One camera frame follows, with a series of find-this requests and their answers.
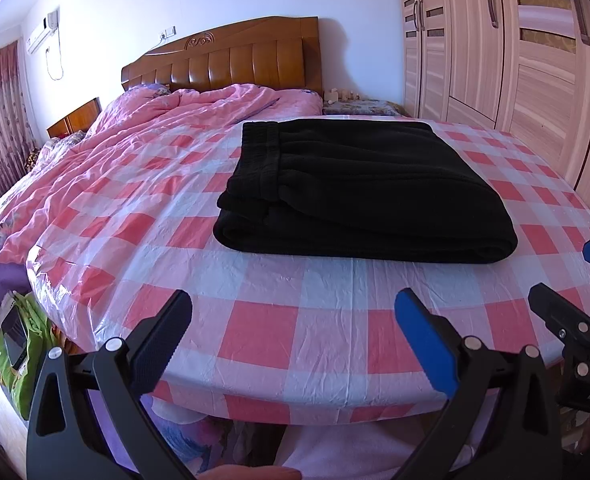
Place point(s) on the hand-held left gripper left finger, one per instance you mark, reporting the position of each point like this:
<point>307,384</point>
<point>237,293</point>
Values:
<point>160,340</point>

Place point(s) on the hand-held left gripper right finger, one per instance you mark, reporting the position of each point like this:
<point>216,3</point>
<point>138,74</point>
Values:
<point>425,340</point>

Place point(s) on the black pants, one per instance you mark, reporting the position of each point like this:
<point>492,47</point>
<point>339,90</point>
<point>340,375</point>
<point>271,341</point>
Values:
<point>365,195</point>

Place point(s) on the person's left hand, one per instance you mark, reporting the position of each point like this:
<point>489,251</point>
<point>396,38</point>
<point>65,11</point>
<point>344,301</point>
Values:
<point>250,474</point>

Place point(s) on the pink checkered plastic tablecloth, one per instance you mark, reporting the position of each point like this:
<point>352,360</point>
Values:
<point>275,320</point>

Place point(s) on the person's light clothing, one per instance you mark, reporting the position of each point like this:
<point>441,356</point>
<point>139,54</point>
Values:
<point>355,452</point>

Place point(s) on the green shopping bag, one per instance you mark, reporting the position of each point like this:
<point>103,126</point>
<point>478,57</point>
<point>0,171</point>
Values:
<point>25,360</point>

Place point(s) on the pink quilt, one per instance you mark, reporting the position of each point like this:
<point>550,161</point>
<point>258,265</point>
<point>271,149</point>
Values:
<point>125,150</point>

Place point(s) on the leopard print cloth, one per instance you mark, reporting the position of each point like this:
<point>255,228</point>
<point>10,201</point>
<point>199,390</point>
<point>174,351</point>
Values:
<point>33,160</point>

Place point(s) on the light wooden wardrobe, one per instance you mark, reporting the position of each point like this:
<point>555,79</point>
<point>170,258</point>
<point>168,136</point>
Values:
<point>515,50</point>

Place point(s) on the nightstand with floral cover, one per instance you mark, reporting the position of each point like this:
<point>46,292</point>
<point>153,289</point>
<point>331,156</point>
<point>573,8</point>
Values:
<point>362,107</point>

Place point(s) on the small bedside trinkets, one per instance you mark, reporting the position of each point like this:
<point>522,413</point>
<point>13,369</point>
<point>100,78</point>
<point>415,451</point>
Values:
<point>341,95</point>

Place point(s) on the dark red patterned curtain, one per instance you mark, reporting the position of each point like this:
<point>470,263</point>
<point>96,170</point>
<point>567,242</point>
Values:
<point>0,120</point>

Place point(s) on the wooden bed headboard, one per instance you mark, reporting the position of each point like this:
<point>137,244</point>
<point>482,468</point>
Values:
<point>235,60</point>

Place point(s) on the white air conditioner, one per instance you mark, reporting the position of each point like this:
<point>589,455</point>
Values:
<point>42,32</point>

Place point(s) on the white wall socket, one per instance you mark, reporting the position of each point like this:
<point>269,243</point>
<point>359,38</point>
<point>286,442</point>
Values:
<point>167,32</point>

